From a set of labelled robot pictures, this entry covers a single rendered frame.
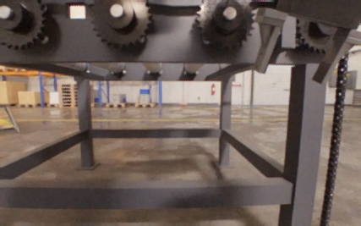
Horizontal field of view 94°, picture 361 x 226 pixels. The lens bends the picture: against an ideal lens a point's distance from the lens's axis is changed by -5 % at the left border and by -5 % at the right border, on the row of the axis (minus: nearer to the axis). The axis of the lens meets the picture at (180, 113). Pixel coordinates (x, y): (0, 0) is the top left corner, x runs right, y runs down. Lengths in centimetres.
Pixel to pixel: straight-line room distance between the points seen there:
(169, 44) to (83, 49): 26
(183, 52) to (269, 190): 54
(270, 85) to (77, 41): 1057
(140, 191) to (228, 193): 29
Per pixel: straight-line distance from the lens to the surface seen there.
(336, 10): 39
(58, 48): 68
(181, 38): 59
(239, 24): 55
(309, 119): 70
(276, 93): 1108
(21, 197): 82
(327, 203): 82
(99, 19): 59
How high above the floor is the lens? 65
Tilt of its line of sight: 7 degrees down
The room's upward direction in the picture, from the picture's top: straight up
